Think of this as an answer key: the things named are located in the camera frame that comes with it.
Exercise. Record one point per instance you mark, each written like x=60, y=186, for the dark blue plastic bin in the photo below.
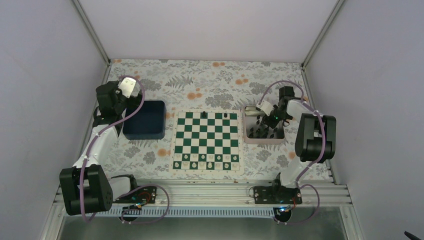
x=148, y=123

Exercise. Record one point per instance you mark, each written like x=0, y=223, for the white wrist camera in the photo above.
x=126, y=86
x=265, y=106

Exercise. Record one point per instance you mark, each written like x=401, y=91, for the green white chessboard mat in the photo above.
x=214, y=139

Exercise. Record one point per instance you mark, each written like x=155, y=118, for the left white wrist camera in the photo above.
x=126, y=86

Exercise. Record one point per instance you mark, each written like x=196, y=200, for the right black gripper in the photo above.
x=267, y=121

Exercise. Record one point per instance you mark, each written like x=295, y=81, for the floral patterned table mat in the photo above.
x=193, y=84

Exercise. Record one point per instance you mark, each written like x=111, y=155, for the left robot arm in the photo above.
x=85, y=186

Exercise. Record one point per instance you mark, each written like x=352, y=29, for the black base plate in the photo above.
x=267, y=195
x=145, y=195

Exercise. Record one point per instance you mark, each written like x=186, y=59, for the aluminium rail frame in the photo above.
x=238, y=193

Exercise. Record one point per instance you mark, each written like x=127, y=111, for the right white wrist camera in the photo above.
x=265, y=106

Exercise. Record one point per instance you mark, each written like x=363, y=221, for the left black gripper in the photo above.
x=135, y=102

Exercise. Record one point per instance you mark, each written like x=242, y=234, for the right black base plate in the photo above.
x=267, y=195

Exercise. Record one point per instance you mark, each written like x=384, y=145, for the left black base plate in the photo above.
x=145, y=195

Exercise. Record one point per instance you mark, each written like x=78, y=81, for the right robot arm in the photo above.
x=315, y=139

